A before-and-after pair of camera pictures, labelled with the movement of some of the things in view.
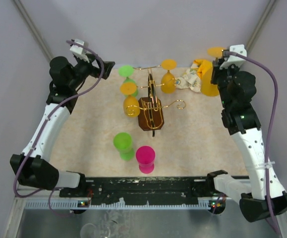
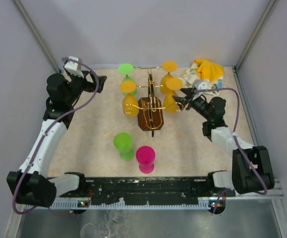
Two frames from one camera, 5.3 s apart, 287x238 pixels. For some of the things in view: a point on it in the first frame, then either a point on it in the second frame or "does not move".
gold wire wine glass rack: x=150 y=108 does not move
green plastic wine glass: x=128 y=71 does not move
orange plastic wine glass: x=207 y=88 -> x=173 y=85
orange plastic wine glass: x=131 y=106 does not move
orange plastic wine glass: x=168 y=82 does not move
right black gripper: x=217 y=70 -> x=181 y=101
